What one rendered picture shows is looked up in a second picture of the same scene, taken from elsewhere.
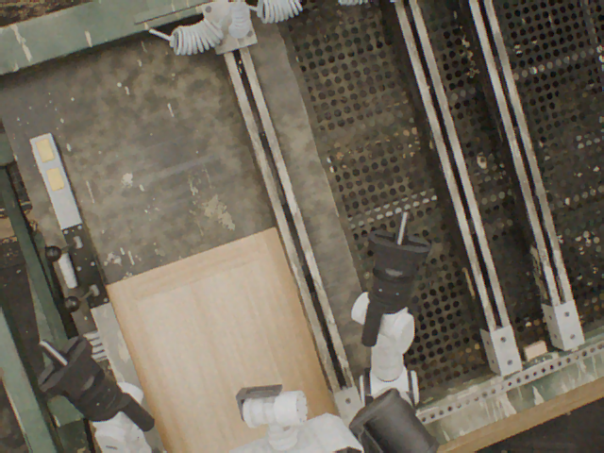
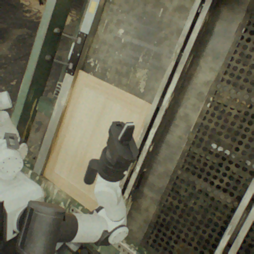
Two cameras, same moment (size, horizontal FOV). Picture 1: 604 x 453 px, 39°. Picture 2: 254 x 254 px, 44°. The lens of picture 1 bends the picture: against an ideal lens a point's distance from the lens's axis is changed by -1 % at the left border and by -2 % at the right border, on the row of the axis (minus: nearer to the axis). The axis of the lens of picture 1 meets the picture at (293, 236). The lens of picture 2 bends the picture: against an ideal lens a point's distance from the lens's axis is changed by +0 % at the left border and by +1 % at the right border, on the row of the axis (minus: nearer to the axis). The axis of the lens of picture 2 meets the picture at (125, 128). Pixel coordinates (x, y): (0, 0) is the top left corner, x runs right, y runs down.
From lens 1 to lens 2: 1.24 m
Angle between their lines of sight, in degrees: 37
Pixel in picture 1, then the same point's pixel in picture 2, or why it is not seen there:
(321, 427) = (24, 187)
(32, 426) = (21, 97)
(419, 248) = (124, 152)
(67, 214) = (85, 26)
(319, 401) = not seen: hidden behind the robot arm
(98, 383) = not seen: outside the picture
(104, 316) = (67, 80)
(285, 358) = not seen: hidden behind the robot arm
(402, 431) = (33, 231)
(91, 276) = (73, 59)
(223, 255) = (126, 98)
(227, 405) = (80, 160)
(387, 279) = (105, 154)
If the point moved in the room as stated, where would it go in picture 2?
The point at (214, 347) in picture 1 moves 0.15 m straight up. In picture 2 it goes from (93, 133) to (91, 108)
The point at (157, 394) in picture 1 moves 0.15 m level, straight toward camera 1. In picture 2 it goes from (63, 129) to (40, 148)
